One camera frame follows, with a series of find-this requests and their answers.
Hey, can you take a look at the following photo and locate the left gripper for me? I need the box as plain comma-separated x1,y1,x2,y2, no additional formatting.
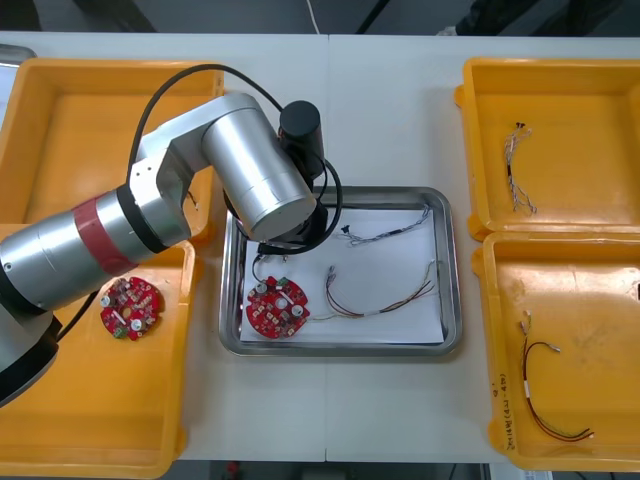
234,204,331,256

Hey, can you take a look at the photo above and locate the blue-white twisted wire harness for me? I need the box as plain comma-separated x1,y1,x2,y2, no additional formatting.
503,122,539,216
337,203,434,249

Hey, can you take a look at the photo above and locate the steel tray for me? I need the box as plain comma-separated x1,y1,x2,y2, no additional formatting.
0,43,39,144
218,186,464,357

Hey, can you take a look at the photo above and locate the multicolour wire harness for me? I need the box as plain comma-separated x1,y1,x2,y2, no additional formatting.
309,259,445,324

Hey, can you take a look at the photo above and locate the white sheet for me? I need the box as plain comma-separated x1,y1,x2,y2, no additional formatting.
239,207,445,345

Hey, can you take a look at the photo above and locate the red black wire harness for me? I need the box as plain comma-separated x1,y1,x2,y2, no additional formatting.
518,309,596,442

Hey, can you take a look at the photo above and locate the round red circuit board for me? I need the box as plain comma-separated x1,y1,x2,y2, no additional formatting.
99,276,166,341
244,275,312,341

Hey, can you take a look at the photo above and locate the yellow-orange plastic bin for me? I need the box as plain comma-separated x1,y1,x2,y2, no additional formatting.
453,57,640,241
472,230,640,471
0,234,205,476
0,57,231,246

